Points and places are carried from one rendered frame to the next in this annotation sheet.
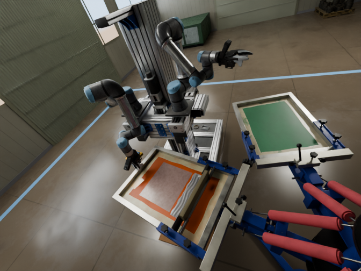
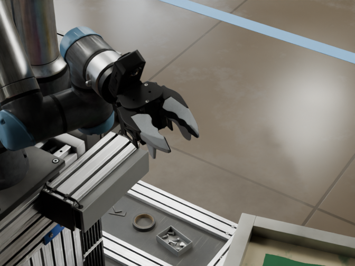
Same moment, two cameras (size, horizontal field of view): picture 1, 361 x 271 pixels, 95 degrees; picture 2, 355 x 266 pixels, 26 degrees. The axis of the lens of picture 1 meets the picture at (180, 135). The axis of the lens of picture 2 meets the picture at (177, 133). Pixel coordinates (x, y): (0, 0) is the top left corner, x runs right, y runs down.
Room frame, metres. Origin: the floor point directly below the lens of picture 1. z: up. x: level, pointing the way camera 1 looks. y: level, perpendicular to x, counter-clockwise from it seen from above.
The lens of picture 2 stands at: (0.01, -0.56, 2.40)
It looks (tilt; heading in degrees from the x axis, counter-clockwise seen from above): 38 degrees down; 3
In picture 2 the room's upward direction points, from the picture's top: straight up
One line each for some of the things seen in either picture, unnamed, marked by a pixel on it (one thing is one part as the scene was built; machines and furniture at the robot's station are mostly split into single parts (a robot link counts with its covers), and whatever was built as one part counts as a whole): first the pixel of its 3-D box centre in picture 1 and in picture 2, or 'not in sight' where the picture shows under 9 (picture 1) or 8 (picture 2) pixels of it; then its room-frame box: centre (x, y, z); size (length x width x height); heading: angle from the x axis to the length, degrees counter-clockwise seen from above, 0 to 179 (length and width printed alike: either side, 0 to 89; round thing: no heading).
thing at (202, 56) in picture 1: (206, 57); (90, 57); (1.15, -0.34, 1.65); 0.11 x 0.08 x 0.09; 36
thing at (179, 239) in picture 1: (178, 239); not in sight; (0.36, 0.21, 0.98); 0.30 x 0.05 x 0.07; 45
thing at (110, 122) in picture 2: (207, 72); (85, 104); (1.14, -0.33, 1.56); 0.11 x 0.08 x 0.11; 126
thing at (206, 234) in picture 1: (172, 185); not in sight; (0.72, 0.19, 0.97); 0.79 x 0.58 x 0.04; 45
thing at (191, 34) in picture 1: (183, 33); not in sight; (8.31, -1.62, 0.40); 2.05 x 1.83 x 0.79; 60
